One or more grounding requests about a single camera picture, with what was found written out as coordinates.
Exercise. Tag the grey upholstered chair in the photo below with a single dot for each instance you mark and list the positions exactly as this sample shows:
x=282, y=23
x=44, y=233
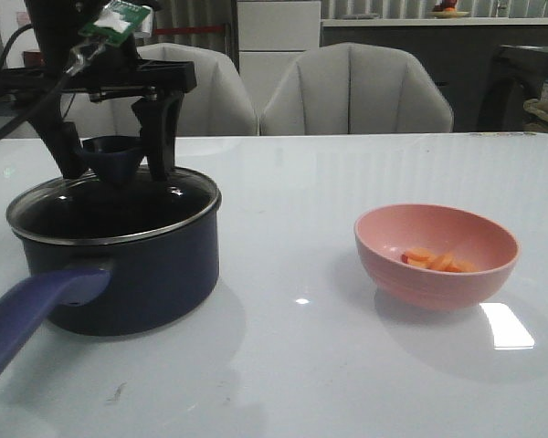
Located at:
x=219, y=105
x=352, y=88

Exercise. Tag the white drawer cabinet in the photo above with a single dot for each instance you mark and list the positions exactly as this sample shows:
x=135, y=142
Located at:
x=270, y=35

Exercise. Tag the orange ham slice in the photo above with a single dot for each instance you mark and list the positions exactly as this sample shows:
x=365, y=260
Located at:
x=441, y=262
x=418, y=256
x=461, y=266

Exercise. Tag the grey counter with white top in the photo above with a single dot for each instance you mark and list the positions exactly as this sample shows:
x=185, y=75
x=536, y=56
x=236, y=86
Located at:
x=456, y=52

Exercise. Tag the red barrier belt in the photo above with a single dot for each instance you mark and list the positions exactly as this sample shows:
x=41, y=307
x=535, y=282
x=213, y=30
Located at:
x=190, y=30

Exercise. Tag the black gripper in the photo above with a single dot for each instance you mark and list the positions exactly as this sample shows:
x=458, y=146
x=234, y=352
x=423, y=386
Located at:
x=80, y=64

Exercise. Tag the pink plastic bowl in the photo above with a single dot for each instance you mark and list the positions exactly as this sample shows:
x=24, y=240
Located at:
x=384, y=233

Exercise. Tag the dark blue saucepan purple handle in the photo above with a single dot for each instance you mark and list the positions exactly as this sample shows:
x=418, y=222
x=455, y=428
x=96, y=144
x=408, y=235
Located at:
x=111, y=290

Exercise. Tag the right grey upholstered chair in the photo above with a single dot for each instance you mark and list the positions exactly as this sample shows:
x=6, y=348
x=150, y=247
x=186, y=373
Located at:
x=352, y=88

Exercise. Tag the left grey upholstered chair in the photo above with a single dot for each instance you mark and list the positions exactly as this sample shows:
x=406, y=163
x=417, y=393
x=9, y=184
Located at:
x=219, y=105

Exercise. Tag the dark side table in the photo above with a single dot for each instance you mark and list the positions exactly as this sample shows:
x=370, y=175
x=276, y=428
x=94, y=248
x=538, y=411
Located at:
x=516, y=74

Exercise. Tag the fruit plate on counter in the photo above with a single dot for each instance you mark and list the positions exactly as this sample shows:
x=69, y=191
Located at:
x=446, y=9

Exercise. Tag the glass lid blue knob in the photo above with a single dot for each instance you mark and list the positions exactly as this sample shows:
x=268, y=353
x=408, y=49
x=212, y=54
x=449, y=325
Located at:
x=116, y=201

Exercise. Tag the green circuit board camera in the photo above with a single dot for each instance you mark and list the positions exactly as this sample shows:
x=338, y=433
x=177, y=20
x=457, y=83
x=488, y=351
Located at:
x=118, y=20

